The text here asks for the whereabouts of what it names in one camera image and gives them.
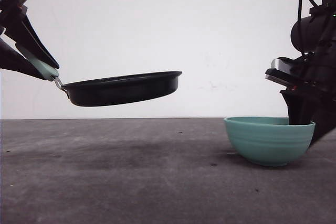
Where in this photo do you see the black frying pan green handle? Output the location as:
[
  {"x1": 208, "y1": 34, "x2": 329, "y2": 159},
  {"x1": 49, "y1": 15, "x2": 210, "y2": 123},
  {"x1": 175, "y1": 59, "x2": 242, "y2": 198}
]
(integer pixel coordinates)
[{"x1": 15, "y1": 44, "x2": 182, "y2": 107}]

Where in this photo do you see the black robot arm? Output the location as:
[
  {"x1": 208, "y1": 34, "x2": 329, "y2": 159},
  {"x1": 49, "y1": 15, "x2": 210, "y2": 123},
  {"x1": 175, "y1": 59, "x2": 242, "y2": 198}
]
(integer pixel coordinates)
[{"x1": 266, "y1": 0, "x2": 335, "y2": 125}]

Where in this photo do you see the teal ceramic bowl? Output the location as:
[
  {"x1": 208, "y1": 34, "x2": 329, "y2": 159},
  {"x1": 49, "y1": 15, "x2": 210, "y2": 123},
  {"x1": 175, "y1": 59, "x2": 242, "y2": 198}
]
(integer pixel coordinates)
[{"x1": 224, "y1": 116, "x2": 316, "y2": 167}]

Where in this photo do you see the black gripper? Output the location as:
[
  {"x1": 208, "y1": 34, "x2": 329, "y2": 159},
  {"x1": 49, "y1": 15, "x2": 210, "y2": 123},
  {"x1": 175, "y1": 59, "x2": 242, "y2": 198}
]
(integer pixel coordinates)
[
  {"x1": 265, "y1": 48, "x2": 335, "y2": 125},
  {"x1": 0, "y1": 0, "x2": 59, "y2": 80}
]

